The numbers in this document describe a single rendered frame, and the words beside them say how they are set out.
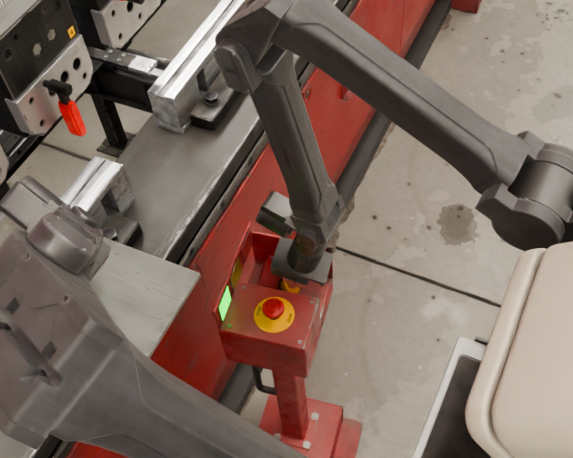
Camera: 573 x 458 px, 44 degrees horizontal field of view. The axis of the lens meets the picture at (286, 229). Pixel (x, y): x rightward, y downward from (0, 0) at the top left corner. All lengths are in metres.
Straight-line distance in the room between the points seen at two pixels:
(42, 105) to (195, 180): 0.40
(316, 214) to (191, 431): 0.67
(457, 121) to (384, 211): 1.60
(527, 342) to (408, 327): 1.53
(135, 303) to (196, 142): 0.46
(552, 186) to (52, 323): 0.57
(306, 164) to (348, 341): 1.18
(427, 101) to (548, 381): 0.34
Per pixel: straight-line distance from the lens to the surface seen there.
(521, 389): 0.61
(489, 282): 2.27
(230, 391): 2.02
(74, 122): 1.06
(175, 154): 1.40
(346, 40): 0.79
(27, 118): 1.04
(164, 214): 1.31
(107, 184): 1.26
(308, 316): 1.27
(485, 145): 0.81
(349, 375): 2.07
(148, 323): 1.04
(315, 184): 1.04
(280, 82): 0.89
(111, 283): 1.09
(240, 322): 1.27
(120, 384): 0.42
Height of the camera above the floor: 1.88
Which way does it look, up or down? 53 degrees down
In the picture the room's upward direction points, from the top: 6 degrees counter-clockwise
